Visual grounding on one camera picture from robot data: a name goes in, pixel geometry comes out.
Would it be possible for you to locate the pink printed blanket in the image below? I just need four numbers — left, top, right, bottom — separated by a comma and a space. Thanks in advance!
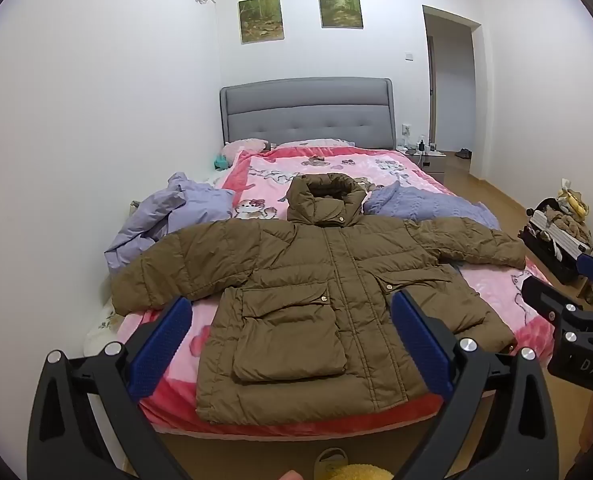
116, 142, 557, 436

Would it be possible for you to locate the grey nightstand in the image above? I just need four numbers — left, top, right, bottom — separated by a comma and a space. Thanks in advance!
397, 145, 447, 176

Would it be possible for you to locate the brown puffer jacket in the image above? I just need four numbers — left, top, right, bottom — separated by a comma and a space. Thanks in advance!
110, 172, 527, 423

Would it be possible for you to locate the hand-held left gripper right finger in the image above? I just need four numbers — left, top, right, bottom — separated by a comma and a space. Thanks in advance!
391, 290, 562, 480

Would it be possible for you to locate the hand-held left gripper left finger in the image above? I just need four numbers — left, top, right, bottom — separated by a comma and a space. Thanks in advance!
26, 296, 194, 480

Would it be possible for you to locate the beige slipper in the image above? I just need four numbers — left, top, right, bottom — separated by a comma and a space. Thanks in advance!
313, 447, 350, 480

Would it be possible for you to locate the pink pillow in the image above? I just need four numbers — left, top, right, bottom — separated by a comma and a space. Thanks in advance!
221, 138, 270, 158

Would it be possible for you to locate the white floral bed sheet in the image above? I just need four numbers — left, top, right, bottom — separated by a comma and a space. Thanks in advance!
84, 300, 127, 361

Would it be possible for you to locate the forest wall picture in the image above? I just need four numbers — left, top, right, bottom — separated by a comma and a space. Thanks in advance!
238, 0, 284, 44
317, 0, 365, 29

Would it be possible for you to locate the yellow plush toy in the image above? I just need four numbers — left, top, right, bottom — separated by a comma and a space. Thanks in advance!
557, 187, 590, 218

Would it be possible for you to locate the wooden door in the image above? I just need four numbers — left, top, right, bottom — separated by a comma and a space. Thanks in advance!
428, 35, 436, 146

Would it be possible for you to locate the brown fuzzy garment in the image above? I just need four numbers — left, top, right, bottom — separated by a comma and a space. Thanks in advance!
547, 210, 592, 247

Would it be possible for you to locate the white floral pillow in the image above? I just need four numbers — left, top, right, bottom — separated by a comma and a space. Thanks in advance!
275, 138, 356, 149

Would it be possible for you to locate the grey bed headboard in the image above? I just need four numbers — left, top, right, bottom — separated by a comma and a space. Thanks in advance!
220, 76, 397, 150

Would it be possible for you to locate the open silver black suitcase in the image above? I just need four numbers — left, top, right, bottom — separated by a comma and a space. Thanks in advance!
517, 197, 593, 283

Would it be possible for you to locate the purple puffer jacket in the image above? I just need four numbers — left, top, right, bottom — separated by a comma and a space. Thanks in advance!
104, 171, 237, 273

